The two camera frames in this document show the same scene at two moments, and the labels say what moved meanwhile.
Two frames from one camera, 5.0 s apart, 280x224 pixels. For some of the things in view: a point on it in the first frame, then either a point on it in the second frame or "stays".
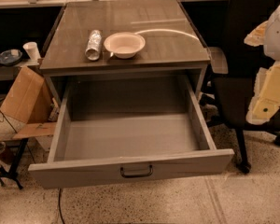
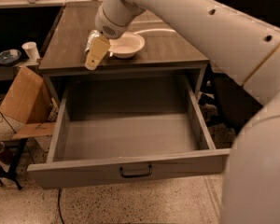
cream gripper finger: [271, 92] -> [99, 48]
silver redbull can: [92, 50] stays
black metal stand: [12, 173] stays
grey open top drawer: [119, 127] stays
